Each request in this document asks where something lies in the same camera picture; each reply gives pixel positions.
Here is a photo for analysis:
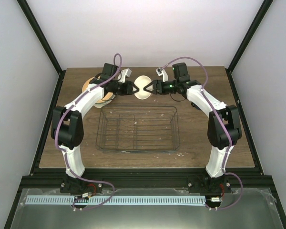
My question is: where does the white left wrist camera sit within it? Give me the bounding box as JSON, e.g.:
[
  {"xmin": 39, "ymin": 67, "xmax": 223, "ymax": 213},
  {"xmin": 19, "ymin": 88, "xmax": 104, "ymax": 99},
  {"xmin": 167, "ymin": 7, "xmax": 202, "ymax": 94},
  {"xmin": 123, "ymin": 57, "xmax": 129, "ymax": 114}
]
[{"xmin": 117, "ymin": 68, "xmax": 132, "ymax": 83}]

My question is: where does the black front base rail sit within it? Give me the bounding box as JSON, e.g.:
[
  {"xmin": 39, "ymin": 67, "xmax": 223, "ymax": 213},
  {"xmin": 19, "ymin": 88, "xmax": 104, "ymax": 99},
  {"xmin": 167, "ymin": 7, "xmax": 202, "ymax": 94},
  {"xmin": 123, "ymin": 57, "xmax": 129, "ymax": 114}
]
[{"xmin": 19, "ymin": 168, "xmax": 275, "ymax": 194}]

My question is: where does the dark blue ceramic mug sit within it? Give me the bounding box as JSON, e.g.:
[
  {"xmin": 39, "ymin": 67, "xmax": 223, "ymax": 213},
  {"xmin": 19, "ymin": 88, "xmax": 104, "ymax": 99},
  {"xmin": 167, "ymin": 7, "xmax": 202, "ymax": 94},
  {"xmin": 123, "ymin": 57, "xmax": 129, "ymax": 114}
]
[{"xmin": 191, "ymin": 102, "xmax": 200, "ymax": 110}]

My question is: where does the black frame post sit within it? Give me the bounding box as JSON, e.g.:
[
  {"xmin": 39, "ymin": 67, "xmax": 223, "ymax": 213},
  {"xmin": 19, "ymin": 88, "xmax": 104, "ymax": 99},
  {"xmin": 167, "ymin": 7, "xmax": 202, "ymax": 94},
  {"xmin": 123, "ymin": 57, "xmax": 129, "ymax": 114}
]
[
  {"xmin": 227, "ymin": 0, "xmax": 275, "ymax": 72},
  {"xmin": 16, "ymin": 0, "xmax": 63, "ymax": 75}
]

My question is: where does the small cream ceramic bowl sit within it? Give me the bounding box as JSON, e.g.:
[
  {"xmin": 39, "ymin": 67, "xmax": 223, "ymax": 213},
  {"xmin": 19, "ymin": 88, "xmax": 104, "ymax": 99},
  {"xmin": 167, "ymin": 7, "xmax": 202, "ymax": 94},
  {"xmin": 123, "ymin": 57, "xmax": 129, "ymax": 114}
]
[{"xmin": 134, "ymin": 75, "xmax": 152, "ymax": 100}]

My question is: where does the white bowl green red rim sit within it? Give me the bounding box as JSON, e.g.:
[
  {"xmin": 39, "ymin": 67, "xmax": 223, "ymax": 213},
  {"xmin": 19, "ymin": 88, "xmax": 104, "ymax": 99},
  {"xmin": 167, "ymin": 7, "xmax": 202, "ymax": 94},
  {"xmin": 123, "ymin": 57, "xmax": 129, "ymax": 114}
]
[{"xmin": 82, "ymin": 76, "xmax": 117, "ymax": 109}]

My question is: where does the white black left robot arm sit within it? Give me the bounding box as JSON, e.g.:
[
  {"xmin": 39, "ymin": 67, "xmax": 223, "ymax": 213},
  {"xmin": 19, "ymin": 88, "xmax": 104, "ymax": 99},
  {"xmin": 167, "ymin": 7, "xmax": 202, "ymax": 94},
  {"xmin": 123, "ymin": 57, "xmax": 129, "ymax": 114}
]
[{"xmin": 51, "ymin": 63, "xmax": 139, "ymax": 193}]

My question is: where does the black right frame post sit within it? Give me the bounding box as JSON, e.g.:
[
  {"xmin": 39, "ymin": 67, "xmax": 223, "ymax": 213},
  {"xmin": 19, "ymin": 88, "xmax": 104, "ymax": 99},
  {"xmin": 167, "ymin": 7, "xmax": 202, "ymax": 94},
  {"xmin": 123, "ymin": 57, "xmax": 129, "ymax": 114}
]
[{"xmin": 227, "ymin": 0, "xmax": 275, "ymax": 72}]

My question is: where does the black left frame post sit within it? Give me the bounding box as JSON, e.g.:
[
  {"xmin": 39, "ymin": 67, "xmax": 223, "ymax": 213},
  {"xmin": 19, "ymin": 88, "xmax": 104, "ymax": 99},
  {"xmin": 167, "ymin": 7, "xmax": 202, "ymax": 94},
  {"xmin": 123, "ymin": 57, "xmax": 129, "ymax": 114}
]
[{"xmin": 16, "ymin": 0, "xmax": 63, "ymax": 75}]

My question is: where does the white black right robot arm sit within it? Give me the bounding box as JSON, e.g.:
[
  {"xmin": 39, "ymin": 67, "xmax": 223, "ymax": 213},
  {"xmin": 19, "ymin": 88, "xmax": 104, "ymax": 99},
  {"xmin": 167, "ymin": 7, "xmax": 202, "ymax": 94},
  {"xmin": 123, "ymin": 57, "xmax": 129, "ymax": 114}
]
[{"xmin": 143, "ymin": 62, "xmax": 242, "ymax": 192}]

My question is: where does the yellow ceramic plate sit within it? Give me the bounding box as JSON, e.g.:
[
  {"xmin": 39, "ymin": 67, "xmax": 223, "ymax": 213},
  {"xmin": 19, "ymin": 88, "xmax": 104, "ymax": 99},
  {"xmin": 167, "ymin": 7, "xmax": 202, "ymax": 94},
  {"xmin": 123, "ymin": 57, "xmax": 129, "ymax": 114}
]
[{"xmin": 82, "ymin": 76, "xmax": 115, "ymax": 101}]

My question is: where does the clear acrylic front panel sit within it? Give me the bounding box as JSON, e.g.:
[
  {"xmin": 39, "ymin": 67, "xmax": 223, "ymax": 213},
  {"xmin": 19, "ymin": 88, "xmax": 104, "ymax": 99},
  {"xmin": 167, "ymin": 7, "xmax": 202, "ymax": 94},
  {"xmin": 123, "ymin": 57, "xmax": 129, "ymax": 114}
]
[{"xmin": 11, "ymin": 188, "xmax": 284, "ymax": 229}]

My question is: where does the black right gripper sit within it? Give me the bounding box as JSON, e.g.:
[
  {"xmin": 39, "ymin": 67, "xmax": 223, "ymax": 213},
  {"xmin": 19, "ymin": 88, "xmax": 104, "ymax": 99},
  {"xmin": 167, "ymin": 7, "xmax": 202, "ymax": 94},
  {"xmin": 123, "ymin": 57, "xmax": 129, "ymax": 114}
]
[{"xmin": 144, "ymin": 80, "xmax": 179, "ymax": 95}]

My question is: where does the light blue slotted strip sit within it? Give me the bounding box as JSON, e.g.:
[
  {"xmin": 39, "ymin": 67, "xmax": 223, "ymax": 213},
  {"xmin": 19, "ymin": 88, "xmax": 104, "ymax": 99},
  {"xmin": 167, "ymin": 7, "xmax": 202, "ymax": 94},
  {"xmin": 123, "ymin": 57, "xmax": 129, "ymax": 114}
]
[{"xmin": 25, "ymin": 195, "xmax": 206, "ymax": 206}]

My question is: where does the black wire dish rack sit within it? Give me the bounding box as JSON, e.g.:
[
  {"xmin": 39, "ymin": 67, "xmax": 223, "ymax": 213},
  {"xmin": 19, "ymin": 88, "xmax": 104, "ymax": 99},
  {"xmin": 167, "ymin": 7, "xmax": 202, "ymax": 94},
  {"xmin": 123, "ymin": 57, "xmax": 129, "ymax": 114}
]
[{"xmin": 96, "ymin": 105, "xmax": 180, "ymax": 153}]

